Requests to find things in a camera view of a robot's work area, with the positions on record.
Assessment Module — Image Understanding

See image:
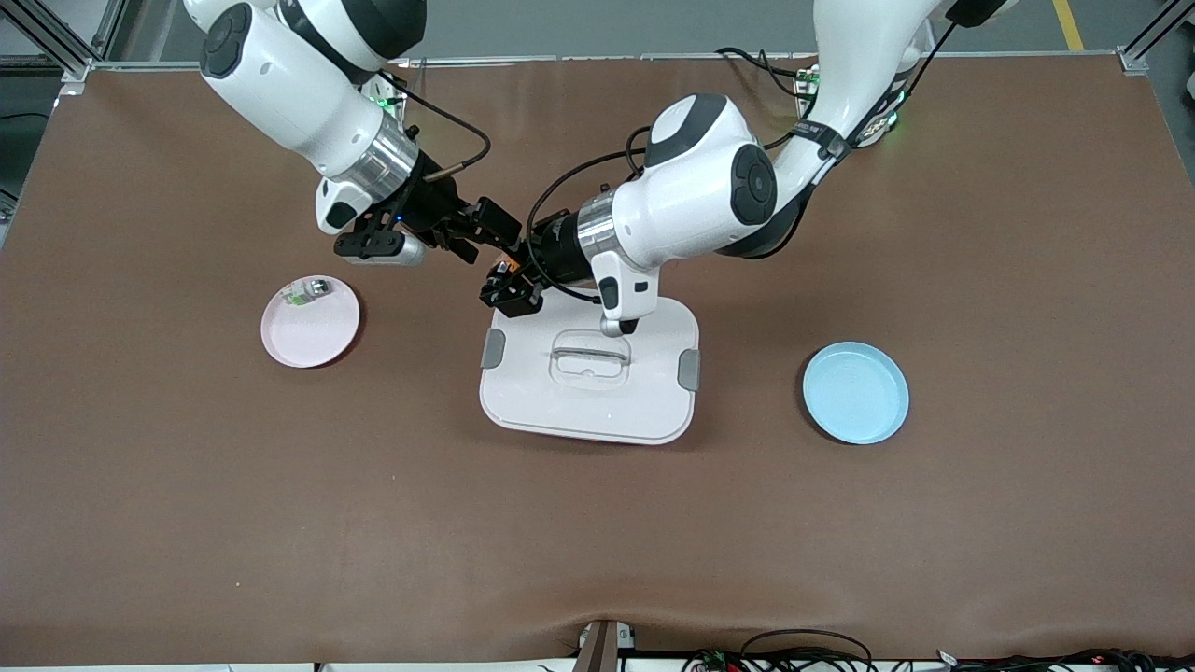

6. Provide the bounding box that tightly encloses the black base cable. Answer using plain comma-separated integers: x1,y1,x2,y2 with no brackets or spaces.
717,47,822,99

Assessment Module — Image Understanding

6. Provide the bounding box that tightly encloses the black cable bundle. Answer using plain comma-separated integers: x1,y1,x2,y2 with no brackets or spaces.
682,628,1195,672

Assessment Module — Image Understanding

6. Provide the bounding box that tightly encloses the white lidded storage box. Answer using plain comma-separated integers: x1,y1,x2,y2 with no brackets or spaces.
479,297,701,446

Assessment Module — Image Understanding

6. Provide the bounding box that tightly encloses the brown camera mount bracket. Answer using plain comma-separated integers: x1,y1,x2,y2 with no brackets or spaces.
571,619,638,672

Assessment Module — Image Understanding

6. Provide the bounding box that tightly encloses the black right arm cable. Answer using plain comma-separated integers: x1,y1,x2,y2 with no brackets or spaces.
383,73,493,180

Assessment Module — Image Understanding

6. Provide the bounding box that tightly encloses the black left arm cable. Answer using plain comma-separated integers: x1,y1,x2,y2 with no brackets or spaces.
525,126,654,304

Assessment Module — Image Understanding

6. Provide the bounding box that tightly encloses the light blue round plate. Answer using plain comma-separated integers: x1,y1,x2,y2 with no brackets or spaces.
803,342,910,445

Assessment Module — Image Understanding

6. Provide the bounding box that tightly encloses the pink round plate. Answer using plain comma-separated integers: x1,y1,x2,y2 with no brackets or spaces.
260,275,361,369

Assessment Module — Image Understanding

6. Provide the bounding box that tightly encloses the clear box lid handle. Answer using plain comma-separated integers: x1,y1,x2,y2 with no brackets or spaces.
547,329,633,385

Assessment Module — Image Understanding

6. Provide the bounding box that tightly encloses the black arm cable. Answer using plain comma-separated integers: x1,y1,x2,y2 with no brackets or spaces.
525,126,654,304
383,73,493,180

